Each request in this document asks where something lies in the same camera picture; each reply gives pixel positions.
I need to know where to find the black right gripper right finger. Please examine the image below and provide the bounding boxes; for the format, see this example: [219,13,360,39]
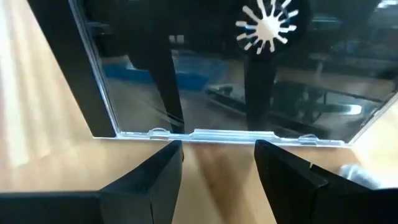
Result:
[254,139,398,224]

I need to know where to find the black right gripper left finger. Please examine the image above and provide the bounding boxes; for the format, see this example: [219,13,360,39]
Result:
[0,139,184,224]

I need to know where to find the thin disc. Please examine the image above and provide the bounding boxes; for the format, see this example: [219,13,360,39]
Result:
[27,0,398,147]

